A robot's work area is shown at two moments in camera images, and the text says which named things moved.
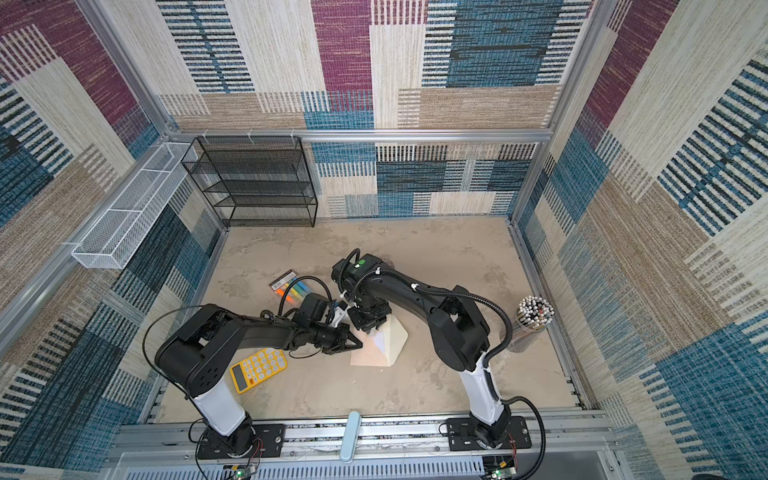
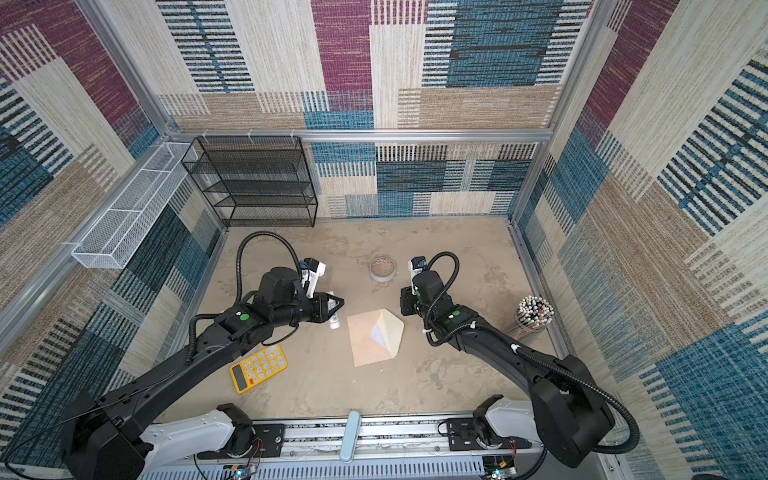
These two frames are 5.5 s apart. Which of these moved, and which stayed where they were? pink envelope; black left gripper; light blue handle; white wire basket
Moved: black left gripper
Stayed: pink envelope; white wire basket; light blue handle
